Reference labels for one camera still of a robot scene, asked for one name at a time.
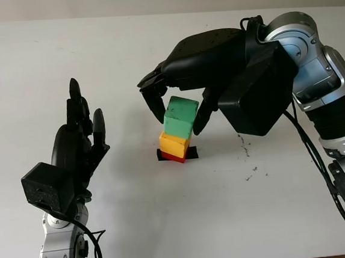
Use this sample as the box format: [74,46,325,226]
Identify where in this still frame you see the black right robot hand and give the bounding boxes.
[133,26,256,141]

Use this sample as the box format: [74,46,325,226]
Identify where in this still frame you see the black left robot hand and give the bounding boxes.
[43,75,115,206]

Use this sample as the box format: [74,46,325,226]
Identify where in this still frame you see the green wooden block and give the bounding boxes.
[161,94,203,141]

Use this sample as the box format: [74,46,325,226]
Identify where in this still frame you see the yellow wooden block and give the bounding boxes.
[158,129,191,160]

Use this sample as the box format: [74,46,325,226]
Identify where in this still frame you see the red wooden block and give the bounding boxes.
[161,151,187,165]

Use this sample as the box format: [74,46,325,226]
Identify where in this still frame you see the black tape mark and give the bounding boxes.
[155,145,199,163]

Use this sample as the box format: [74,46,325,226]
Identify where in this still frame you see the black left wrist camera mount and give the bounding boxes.
[20,159,77,217]

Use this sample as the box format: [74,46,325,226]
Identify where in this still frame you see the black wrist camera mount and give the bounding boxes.
[20,159,77,217]
[213,45,305,140]

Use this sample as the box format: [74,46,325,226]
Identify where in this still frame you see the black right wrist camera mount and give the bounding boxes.
[213,45,305,140]

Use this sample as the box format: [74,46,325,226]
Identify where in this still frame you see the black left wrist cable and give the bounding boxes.
[43,201,109,258]

